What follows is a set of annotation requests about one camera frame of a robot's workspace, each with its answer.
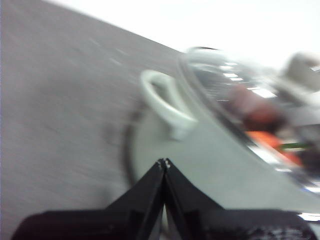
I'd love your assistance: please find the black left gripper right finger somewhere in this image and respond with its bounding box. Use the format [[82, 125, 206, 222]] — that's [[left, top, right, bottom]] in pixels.
[[164, 157, 316, 240]]

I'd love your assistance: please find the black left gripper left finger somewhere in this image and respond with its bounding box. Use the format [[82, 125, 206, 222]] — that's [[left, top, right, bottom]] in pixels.
[[11, 158, 165, 240]]

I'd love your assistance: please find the small orange pumpkin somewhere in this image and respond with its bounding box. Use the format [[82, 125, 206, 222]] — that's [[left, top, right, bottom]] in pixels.
[[227, 84, 308, 168]]

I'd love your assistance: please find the glass lid with green knob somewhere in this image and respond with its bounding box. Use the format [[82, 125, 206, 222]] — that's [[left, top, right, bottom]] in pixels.
[[177, 46, 320, 196]]

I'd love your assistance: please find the pale green electric steamer pot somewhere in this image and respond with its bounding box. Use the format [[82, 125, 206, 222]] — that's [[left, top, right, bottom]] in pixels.
[[123, 69, 320, 213]]

